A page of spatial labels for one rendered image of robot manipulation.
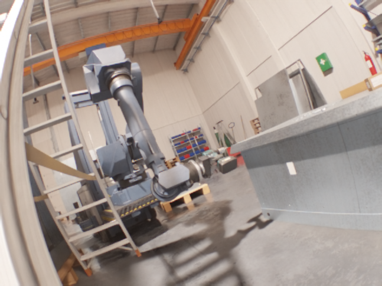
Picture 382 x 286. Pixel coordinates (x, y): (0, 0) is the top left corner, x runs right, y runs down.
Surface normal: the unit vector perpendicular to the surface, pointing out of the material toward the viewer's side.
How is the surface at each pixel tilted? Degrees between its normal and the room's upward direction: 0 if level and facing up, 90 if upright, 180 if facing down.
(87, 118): 90
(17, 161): 66
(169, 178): 72
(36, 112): 90
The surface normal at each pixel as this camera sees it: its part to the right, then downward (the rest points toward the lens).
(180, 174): 0.22, -0.47
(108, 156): 0.38, -0.21
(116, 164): 0.53, 0.37
